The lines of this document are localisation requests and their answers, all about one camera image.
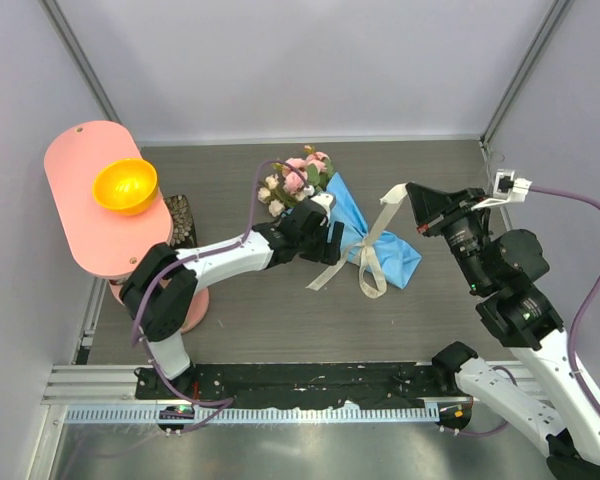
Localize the aluminium frame rail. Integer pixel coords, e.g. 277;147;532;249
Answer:
41;365;142;405

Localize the pink two-tier stand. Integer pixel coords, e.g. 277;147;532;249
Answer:
43;119;211;336

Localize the blue wrapping paper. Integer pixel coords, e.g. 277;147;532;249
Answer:
327;174;422;298

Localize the pink rose stem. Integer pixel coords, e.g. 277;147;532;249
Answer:
267;145;335;201

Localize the white slotted cable duct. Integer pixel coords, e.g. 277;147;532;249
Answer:
65;403;439;425

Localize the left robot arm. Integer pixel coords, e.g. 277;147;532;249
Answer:
119;192;344;399

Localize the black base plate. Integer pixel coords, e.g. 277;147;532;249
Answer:
134;362;460;410

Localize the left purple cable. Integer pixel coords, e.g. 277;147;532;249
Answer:
129;159;314;431

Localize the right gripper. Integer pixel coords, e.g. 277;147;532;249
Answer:
403;183;490;291

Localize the clear glass vase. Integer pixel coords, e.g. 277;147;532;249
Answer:
479;142;505;190

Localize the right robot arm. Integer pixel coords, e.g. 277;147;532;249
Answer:
406;173;600;479

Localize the cream ribbon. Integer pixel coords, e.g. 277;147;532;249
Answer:
306;183;407;299

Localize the yellow plastic bowl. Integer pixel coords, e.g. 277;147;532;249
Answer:
92;158;159;216

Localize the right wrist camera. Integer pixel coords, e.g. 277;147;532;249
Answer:
471;169;532;211

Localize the cream rose bunch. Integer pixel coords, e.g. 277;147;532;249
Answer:
256;174;300;218

